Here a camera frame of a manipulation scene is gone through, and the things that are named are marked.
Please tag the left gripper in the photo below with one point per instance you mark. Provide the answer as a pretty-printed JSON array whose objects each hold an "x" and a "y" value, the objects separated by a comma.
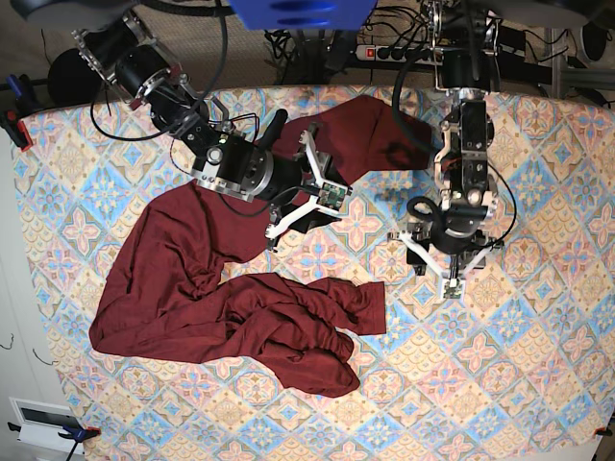
[{"x": 448, "y": 257}]

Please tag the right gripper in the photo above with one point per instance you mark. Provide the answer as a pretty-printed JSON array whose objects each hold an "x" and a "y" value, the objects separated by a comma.
[{"x": 296, "y": 208}]

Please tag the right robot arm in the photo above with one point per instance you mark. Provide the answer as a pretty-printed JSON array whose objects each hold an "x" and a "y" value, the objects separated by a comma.
[{"x": 130, "y": 59}]

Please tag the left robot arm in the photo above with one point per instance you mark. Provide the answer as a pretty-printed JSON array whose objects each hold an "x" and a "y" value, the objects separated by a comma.
[{"x": 463, "y": 37}]

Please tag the patterned tile tablecloth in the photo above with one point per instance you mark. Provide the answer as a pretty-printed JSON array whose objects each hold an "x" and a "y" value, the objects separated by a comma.
[{"x": 522, "y": 364}]

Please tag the white power strip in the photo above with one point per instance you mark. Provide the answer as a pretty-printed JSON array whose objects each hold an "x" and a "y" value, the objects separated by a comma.
[{"x": 370, "y": 53}]

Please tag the orange clamp lower right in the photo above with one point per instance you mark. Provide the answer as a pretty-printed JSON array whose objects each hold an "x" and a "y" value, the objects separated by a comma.
[{"x": 603, "y": 432}]

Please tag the black round stool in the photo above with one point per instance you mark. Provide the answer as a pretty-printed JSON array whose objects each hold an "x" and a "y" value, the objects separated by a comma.
[{"x": 71, "y": 81}]

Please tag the blue orange clamp upper left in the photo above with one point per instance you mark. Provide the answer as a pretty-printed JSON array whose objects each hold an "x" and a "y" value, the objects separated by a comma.
[{"x": 11, "y": 119}]

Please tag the blue orange clamp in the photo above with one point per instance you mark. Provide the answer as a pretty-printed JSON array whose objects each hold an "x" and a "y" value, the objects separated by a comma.
[
  {"x": 72, "y": 434},
  {"x": 11, "y": 119}
]

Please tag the blue orange clamp lower left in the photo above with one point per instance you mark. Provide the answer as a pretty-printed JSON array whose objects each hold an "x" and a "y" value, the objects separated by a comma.
[{"x": 72, "y": 434}]

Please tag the white floor outlet box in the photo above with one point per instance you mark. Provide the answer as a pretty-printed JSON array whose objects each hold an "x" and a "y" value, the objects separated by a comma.
[{"x": 38, "y": 413}]

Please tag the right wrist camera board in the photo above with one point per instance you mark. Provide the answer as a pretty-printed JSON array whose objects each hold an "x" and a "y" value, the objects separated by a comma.
[{"x": 332, "y": 195}]

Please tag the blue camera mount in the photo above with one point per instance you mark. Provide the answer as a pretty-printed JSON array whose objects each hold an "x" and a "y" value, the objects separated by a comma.
[{"x": 345, "y": 15}]

